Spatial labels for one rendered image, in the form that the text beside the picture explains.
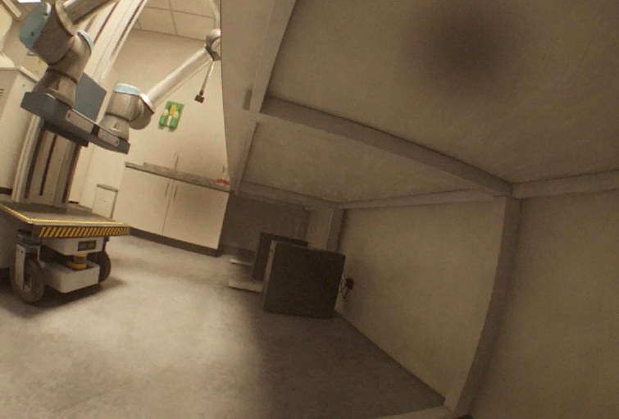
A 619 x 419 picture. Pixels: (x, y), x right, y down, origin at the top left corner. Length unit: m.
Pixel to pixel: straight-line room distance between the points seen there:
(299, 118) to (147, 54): 3.94
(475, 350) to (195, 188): 2.75
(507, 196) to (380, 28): 0.65
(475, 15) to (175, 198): 2.94
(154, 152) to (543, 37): 3.75
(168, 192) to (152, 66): 1.94
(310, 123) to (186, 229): 2.58
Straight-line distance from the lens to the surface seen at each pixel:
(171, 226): 3.05
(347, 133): 0.56
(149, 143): 3.84
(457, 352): 1.08
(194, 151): 3.69
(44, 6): 1.09
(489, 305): 0.85
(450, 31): 0.33
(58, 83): 1.14
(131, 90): 1.53
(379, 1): 0.30
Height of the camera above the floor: 0.51
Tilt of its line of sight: 8 degrees up
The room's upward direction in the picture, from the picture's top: 12 degrees clockwise
